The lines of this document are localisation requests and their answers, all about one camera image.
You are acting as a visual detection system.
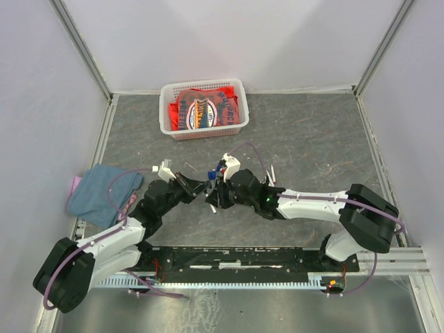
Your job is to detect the circuit board with leds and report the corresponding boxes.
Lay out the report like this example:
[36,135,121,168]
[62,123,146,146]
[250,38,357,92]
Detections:
[327,280,345,293]

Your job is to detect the uncapped white marker red end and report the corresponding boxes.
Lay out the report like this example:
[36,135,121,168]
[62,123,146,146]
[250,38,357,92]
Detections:
[271,165,277,185]

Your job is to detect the blue cloth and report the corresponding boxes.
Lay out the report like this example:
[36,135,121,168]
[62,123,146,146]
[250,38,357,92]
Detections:
[67,164,143,228]

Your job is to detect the white plastic basket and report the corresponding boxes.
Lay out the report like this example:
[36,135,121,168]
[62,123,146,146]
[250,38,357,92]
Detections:
[159,78,249,140]

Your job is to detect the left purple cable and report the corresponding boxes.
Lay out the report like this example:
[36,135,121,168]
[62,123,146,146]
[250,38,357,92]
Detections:
[42,168,187,311]

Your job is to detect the pink cloth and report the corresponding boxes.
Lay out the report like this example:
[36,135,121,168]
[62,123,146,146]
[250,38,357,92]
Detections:
[71,176,83,194]

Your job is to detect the aluminium frame rail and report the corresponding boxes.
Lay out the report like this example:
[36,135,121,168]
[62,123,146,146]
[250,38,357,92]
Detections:
[50,246,431,273]

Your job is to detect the orange printed cloth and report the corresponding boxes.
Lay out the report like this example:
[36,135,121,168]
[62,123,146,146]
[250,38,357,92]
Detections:
[168,86,240,130]

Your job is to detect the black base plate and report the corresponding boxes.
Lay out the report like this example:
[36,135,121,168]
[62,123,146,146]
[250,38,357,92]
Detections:
[130,246,359,282]

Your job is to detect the purple cable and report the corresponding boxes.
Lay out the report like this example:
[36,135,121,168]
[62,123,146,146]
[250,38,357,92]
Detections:
[42,168,187,311]
[227,142,407,298]

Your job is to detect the thin stick on table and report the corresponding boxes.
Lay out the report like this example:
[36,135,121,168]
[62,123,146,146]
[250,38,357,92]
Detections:
[184,162,198,172]

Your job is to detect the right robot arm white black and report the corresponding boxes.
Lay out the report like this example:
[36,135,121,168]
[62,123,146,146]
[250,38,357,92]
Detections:
[205,169,401,271]

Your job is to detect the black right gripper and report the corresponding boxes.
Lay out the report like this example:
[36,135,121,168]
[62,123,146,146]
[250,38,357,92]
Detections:
[205,173,256,210]

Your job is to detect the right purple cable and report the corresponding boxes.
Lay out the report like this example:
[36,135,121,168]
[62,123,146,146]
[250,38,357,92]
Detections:
[227,142,407,298]

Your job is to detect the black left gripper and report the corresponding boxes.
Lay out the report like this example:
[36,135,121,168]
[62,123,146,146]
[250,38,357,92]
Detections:
[158,171,210,216]

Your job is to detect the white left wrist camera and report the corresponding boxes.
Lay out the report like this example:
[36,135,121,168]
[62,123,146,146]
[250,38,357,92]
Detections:
[151,159,176,182]

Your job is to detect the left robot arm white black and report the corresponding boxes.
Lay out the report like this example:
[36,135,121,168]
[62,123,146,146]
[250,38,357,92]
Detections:
[33,173,211,313]

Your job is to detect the uncapped white marker blue end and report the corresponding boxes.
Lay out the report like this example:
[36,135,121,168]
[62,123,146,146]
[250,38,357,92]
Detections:
[266,170,273,184]

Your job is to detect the blue slotted cable duct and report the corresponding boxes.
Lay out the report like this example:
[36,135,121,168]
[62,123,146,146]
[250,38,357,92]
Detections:
[97,274,326,290]

